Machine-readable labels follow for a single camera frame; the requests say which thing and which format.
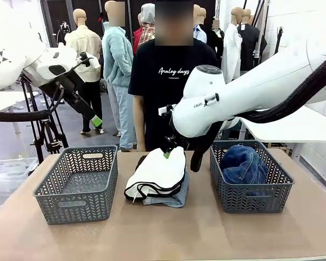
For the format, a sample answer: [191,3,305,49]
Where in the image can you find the mannequin in white shirt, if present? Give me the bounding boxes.
[222,7,244,84]

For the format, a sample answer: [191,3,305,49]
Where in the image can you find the dark blue denim jeans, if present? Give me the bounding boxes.
[220,144,269,197]

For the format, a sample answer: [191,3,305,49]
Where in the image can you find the mannequin in black jacket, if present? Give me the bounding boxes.
[237,8,268,72]

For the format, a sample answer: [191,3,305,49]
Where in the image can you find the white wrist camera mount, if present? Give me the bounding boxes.
[158,104,177,116]

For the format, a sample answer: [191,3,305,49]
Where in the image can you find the black arm cable sleeve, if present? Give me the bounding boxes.
[190,50,326,172]
[0,58,92,123]

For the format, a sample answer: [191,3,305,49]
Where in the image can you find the mannequin in plaid hoodie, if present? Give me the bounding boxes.
[137,3,156,47]

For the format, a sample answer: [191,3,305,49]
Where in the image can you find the black left arm cable sleeve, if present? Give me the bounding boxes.
[0,58,92,123]

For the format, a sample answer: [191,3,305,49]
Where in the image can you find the person in black t-shirt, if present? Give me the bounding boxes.
[127,1,220,152]

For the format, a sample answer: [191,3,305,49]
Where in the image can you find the gray plastic lattice basket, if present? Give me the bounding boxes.
[209,140,295,214]
[32,145,119,226]

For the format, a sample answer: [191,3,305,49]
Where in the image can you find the person's right forearm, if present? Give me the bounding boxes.
[132,94,147,152]

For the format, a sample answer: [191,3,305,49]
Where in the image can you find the clear plastic storage box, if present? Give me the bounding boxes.
[0,157,39,215]

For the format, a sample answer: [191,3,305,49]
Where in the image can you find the mannequin in teal fleece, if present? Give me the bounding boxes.
[101,0,139,152]

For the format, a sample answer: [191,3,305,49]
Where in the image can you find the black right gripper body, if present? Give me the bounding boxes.
[162,133,190,153]

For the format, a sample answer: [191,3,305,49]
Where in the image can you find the white top with black trim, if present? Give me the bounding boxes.
[124,146,187,203]

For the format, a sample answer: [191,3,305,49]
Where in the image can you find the mannequin in beige shirt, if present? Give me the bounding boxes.
[64,8,103,134]

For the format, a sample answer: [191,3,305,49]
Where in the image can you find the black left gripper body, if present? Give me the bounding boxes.
[66,91,97,120]

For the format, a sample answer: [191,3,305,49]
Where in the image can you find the light blue denim jeans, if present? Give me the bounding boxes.
[142,168,190,209]

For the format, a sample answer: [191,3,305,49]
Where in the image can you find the white table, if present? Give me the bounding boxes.
[240,105,326,144]

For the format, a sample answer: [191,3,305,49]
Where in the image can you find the black right arm cable sleeve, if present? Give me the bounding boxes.
[190,50,326,172]

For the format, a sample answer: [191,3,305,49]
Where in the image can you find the thin black light stand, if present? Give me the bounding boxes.
[273,26,285,55]

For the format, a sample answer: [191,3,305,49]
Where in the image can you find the black camera tripod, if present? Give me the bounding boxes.
[17,74,69,164]

